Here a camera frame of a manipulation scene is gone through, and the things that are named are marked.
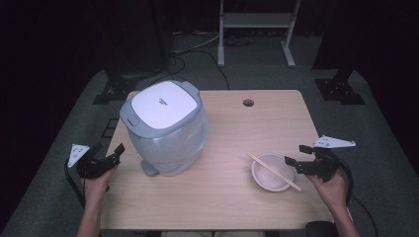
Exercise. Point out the white bowl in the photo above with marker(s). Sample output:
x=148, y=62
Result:
x=268, y=179

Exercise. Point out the black stand base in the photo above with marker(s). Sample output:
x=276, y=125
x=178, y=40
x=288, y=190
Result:
x=113, y=90
x=339, y=89

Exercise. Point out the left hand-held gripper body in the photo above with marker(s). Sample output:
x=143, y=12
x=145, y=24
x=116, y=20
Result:
x=92, y=168

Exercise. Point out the white metal stand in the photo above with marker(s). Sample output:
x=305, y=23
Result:
x=257, y=19

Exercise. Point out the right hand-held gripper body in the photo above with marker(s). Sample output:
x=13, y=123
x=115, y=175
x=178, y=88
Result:
x=322, y=164

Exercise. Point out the blue-grey pedal trash can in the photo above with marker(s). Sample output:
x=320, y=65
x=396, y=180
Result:
x=164, y=105

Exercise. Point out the person's left hand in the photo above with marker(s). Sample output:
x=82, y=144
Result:
x=95, y=189

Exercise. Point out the wooden chopstick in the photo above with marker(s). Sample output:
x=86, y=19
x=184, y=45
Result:
x=263, y=165
x=273, y=170

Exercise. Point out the black floor plate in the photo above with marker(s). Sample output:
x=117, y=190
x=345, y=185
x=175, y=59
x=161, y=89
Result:
x=109, y=128

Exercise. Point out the person's right hand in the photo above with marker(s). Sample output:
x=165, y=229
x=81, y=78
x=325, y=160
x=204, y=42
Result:
x=331, y=192

